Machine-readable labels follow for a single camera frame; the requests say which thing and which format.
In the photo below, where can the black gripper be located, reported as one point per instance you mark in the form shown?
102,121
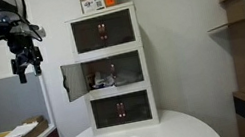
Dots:
25,55

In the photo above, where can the smoked ribbed cabinet door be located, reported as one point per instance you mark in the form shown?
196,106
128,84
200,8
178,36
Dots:
118,28
86,34
106,112
74,82
136,106
127,66

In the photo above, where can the white three-tier cabinet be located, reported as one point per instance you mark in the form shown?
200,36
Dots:
109,51

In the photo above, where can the grey partition panel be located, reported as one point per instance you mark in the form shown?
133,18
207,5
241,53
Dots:
3,103

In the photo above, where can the white crumpled cloth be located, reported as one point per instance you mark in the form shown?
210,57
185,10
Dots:
104,80

